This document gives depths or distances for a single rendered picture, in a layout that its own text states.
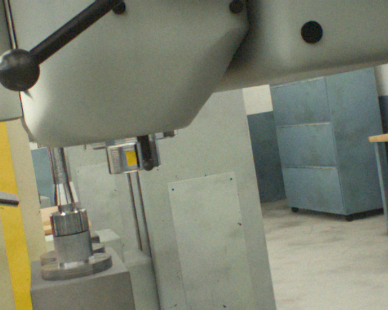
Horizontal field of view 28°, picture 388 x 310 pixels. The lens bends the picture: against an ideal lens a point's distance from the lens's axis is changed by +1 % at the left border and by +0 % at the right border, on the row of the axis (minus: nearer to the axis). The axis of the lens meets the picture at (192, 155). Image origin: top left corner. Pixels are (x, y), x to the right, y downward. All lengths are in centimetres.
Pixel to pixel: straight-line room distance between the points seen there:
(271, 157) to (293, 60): 992
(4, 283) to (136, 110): 184
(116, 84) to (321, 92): 740
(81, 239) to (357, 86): 715
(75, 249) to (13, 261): 144
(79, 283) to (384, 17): 49
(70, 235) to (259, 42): 43
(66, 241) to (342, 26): 49
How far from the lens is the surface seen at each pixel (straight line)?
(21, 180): 241
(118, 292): 96
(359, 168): 804
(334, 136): 791
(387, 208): 706
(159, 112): 63
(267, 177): 1052
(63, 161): 99
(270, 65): 64
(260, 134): 1048
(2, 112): 66
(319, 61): 64
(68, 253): 99
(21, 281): 244
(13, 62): 55
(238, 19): 64
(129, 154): 67
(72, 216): 98
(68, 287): 96
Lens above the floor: 132
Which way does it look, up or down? 3 degrees down
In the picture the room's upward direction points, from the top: 9 degrees counter-clockwise
